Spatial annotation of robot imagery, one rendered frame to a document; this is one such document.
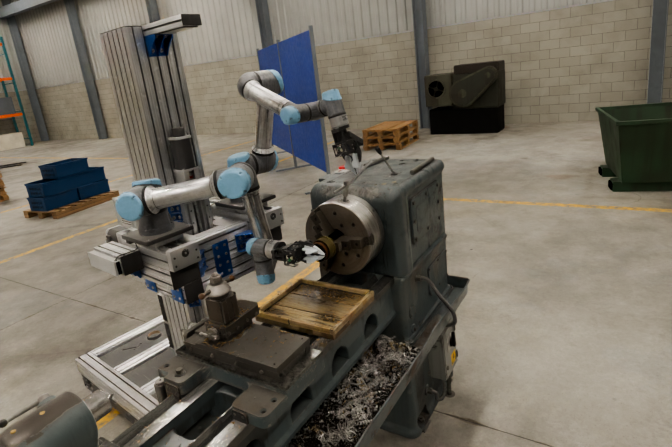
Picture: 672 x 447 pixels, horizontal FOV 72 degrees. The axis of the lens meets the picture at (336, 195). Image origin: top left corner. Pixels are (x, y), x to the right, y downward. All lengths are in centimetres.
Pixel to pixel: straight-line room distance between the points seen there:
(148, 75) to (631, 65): 1027
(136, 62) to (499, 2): 1026
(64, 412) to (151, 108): 144
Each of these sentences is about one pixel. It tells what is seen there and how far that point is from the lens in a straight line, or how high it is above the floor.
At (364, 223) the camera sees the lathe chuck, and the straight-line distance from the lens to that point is 181.
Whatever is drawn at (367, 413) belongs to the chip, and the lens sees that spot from 183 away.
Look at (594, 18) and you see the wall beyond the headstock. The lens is 1150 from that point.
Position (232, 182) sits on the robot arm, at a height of 138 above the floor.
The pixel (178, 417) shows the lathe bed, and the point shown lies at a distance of 152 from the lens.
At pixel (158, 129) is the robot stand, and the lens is 230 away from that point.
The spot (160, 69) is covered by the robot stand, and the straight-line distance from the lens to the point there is 235.
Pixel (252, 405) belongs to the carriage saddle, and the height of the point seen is 90.
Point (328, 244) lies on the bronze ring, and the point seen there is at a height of 111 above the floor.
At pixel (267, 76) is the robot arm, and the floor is 175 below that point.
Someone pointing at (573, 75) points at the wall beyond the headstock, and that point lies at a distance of 1155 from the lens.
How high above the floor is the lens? 175
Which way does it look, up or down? 15 degrees down
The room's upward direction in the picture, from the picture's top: 7 degrees counter-clockwise
